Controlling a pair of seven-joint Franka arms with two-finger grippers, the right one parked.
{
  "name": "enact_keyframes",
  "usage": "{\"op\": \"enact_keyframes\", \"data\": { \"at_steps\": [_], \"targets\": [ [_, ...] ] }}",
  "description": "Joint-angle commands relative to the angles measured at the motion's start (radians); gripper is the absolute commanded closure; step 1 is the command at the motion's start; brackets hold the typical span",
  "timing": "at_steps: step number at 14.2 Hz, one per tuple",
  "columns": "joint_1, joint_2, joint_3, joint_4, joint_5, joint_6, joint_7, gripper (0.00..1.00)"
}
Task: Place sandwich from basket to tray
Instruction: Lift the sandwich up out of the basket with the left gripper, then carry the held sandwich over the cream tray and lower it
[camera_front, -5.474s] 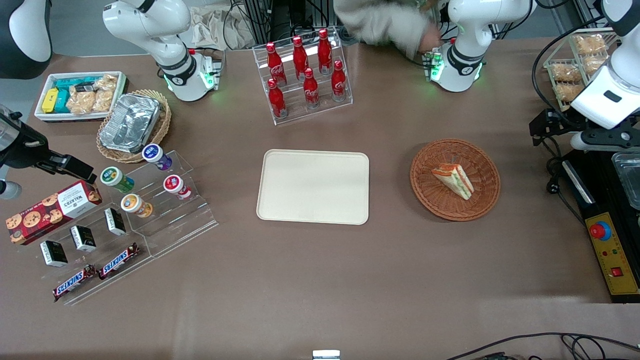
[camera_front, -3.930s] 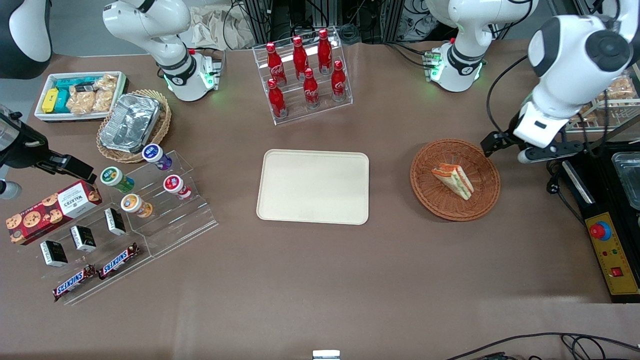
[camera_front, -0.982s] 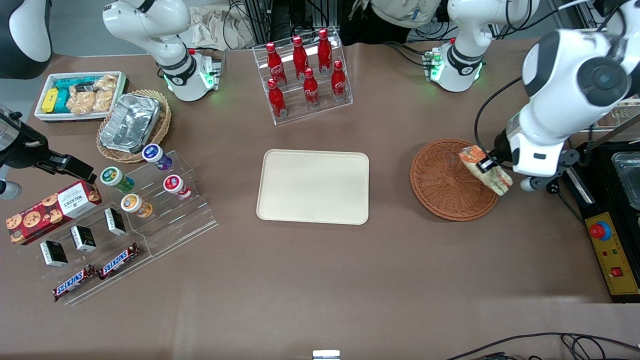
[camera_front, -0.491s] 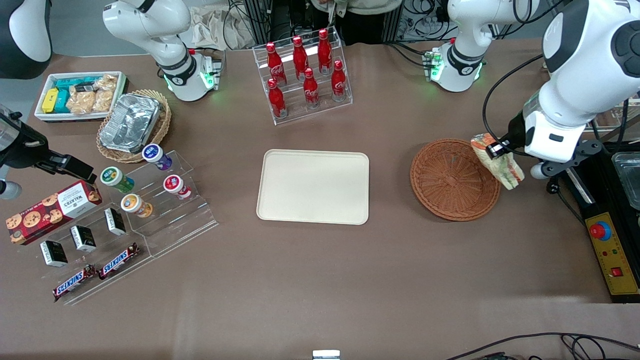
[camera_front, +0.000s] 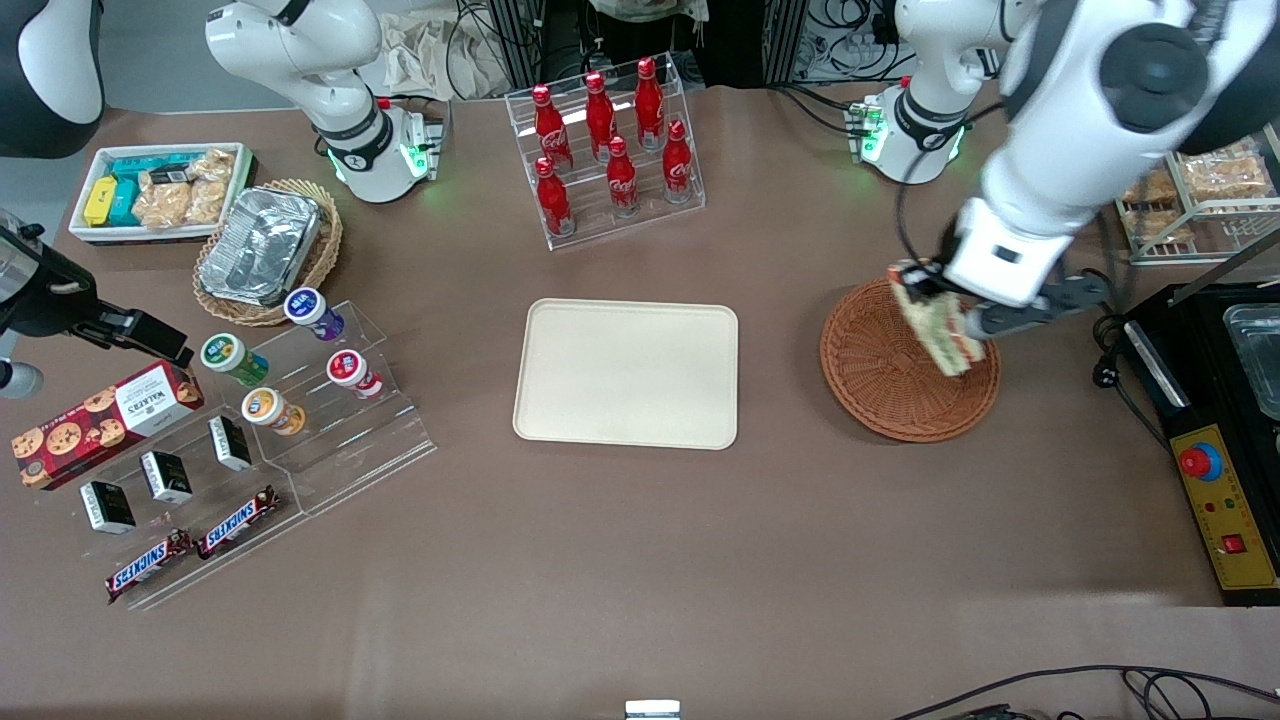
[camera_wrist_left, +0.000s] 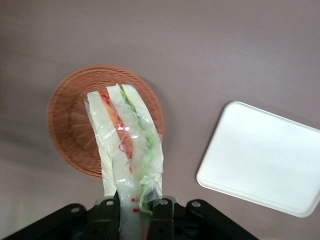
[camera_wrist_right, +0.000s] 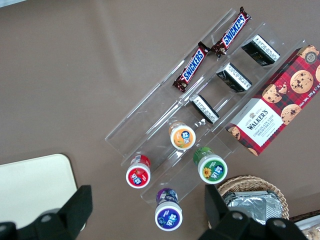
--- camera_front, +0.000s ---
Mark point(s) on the yellow small box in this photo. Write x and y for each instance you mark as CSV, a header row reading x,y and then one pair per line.
x,y
100,200

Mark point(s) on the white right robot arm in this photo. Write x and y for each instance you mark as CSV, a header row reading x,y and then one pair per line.
x,y
300,60

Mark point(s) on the cream plastic tray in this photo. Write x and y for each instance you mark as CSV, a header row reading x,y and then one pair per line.
x,y
625,375

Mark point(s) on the red cookie box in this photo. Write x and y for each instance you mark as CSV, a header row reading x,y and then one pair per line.
x,y
100,425

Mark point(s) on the orange lid yogurt cup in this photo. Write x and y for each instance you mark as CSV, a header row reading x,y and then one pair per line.
x,y
270,410

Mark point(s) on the teal long box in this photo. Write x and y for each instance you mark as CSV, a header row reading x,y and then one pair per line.
x,y
150,163

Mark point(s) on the small white device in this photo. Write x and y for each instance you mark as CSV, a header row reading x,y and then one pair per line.
x,y
652,710

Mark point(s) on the light wicker basket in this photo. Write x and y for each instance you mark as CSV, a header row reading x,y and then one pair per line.
x,y
325,250

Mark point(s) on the clear bag of crackers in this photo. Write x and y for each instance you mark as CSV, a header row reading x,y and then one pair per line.
x,y
163,205
210,185

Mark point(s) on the white plastic bin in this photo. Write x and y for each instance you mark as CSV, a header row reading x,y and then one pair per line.
x,y
82,232

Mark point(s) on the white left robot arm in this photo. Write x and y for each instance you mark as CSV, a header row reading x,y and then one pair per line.
x,y
1100,100

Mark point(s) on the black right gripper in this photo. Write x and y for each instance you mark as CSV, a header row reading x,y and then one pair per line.
x,y
50,295

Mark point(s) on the clear acrylic cup stand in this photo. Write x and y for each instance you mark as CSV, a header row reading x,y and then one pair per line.
x,y
350,440

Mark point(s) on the purple lid yogurt cup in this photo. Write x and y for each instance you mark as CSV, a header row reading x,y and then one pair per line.
x,y
310,310

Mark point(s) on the snickers chocolate bar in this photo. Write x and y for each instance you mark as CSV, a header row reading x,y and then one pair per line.
x,y
148,567
238,522

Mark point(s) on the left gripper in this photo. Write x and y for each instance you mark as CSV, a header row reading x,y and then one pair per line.
x,y
944,252

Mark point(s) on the red lid yogurt cup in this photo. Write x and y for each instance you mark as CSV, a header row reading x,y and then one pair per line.
x,y
350,370

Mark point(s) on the crumpled paper bag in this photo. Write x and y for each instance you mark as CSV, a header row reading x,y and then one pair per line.
x,y
430,55

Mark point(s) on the aluminium foil tray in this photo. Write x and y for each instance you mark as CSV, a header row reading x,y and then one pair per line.
x,y
260,245

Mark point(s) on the brown wicker basket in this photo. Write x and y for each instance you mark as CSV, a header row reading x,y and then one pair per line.
x,y
870,370

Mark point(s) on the green lid yogurt cup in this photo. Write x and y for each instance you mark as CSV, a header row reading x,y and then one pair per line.
x,y
230,357

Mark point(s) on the red cola bottle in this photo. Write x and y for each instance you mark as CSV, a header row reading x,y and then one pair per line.
x,y
677,165
601,120
551,135
554,200
622,180
650,105

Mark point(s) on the clear acrylic bottle rack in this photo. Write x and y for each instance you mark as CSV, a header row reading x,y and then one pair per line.
x,y
580,228

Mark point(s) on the clear acrylic snack stand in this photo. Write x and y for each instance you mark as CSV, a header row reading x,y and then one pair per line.
x,y
200,545

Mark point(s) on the small black white box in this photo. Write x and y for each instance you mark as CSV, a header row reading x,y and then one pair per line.
x,y
108,507
230,443
166,477

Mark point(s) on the steel appliance pan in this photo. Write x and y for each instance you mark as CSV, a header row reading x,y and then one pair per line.
x,y
1260,360

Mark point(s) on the red emergency stop button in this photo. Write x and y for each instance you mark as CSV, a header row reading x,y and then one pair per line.
x,y
1200,461

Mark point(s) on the teal small box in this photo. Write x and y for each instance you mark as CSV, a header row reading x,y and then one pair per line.
x,y
125,203

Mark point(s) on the bagged bread snack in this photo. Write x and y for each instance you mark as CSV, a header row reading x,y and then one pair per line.
x,y
1165,226
1225,175
1150,190

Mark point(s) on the triangular sandwich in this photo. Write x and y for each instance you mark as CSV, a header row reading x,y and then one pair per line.
x,y
940,335

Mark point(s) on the black equipment rack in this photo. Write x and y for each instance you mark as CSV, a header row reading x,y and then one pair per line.
x,y
560,40

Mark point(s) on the yellow control panel box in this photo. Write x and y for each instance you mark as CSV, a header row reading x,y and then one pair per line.
x,y
1235,500

